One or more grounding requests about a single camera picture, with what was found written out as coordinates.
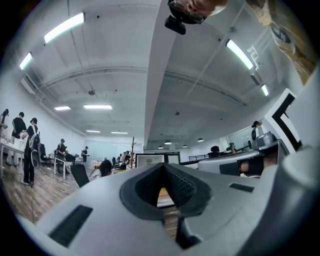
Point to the white ceiling pipework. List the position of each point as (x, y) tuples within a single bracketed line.
[(253, 56)]

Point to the wooden coat rack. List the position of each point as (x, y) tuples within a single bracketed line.
[(133, 150)]

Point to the thin-framed eyeglasses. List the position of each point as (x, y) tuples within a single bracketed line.
[(185, 10)]

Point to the small white table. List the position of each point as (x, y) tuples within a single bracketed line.
[(60, 162)]

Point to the black-framed glass cabinet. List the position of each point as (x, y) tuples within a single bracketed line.
[(173, 158)]

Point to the long ceiling light panel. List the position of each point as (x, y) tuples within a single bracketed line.
[(64, 27), (97, 106), (119, 132), (62, 108), (239, 53), (25, 61), (265, 90), (93, 131)]

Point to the person's face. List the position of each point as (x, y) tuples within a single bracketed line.
[(200, 6)]

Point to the person's right hand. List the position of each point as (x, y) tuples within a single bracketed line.
[(255, 166)]

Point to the grey backpack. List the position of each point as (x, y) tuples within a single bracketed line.
[(35, 141)]

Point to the black head-worn camera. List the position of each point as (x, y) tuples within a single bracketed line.
[(175, 25)]

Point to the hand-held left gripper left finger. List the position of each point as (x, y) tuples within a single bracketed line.
[(107, 200)]

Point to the black office chair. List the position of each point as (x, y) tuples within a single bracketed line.
[(43, 152), (80, 175)]

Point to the black-framed white screen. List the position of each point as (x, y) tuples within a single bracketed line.
[(149, 160)]

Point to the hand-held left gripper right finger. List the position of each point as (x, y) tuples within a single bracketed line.
[(225, 200)]

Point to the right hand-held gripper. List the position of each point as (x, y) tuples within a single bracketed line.
[(310, 112)]

